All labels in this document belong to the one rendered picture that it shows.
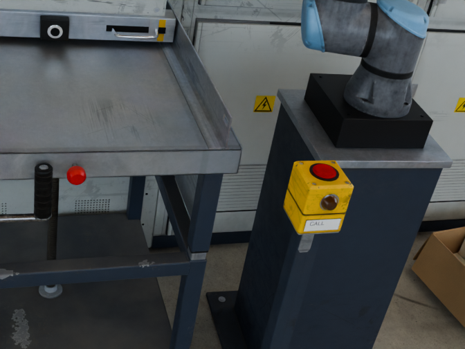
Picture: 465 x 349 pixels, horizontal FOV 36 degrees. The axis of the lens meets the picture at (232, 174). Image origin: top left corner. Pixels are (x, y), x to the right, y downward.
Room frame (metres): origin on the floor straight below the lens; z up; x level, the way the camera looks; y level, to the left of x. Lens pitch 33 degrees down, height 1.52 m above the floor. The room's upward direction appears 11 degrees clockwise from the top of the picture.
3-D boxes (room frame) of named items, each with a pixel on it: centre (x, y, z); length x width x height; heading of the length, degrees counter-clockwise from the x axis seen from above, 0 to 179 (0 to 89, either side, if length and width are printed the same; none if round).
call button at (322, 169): (1.01, -0.15, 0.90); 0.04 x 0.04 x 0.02
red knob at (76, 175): (1.02, 0.27, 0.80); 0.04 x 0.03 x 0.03; 23
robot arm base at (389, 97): (1.48, -0.29, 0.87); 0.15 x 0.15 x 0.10
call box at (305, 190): (1.01, -0.15, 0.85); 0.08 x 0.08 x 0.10; 23
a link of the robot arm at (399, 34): (1.48, -0.28, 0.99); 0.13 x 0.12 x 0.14; 96
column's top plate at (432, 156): (1.50, -0.27, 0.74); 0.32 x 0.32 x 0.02; 20
